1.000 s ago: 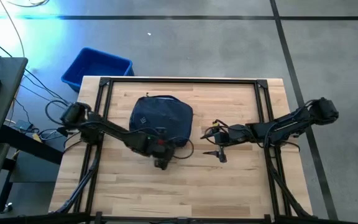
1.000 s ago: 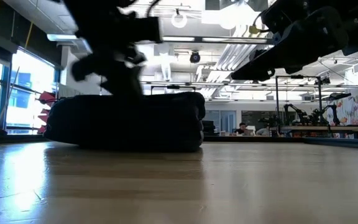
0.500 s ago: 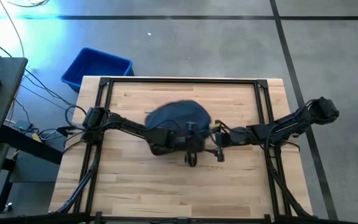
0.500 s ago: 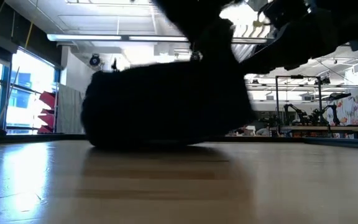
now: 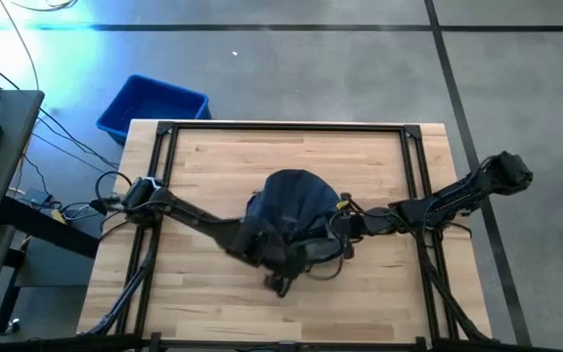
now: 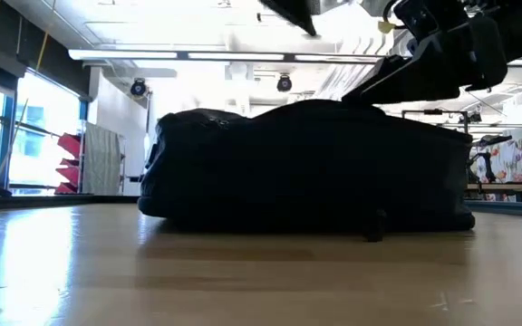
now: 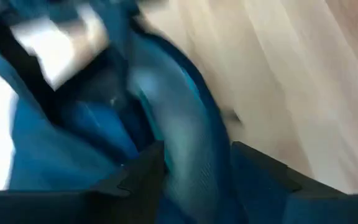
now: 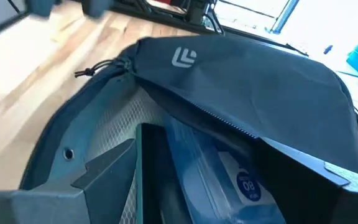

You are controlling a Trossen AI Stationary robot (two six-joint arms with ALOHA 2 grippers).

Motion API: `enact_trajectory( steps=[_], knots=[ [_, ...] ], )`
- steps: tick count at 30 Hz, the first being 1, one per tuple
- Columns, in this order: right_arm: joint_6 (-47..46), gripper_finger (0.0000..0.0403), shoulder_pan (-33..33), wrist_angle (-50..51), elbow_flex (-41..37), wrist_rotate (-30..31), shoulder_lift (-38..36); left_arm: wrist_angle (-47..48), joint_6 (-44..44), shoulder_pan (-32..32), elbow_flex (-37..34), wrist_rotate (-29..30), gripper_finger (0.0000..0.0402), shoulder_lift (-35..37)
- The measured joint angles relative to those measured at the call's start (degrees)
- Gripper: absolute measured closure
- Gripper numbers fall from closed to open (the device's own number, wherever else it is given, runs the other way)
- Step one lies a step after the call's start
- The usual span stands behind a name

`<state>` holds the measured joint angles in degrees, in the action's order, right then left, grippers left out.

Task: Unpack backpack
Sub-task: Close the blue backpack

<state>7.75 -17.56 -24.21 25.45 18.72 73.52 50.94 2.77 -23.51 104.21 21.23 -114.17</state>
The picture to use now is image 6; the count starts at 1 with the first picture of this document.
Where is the white ceiling light fixture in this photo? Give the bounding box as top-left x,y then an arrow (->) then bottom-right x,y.
67,48 -> 382,63

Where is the yellow hanging cable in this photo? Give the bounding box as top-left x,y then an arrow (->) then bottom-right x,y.
34,0 -> 58,73

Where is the black metal stand frame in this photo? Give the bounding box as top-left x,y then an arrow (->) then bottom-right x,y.
400,109 -> 473,136

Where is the navy blue backpack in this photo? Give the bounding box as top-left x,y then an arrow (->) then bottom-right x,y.
137,99 -> 477,243

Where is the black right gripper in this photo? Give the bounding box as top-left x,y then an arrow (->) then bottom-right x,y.
341,0 -> 522,108

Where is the floral patterned cloth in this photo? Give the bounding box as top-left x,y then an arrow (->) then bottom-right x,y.
469,138 -> 522,185

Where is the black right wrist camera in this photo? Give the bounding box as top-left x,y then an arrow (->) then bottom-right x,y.
393,0 -> 446,43

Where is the round black ceiling camera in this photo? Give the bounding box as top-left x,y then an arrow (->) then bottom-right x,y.
275,73 -> 294,93
129,78 -> 149,98

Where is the grey hanging cloth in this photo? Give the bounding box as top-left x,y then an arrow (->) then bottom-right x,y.
81,120 -> 124,197

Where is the black aluminium table frame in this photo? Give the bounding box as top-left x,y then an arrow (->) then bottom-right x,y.
0,175 -> 140,213

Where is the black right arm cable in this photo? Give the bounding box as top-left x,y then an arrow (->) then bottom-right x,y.
377,0 -> 402,35

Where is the wooden background table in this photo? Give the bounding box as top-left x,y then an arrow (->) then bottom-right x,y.
466,182 -> 522,192

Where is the red background item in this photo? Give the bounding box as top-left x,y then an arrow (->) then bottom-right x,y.
53,131 -> 84,197

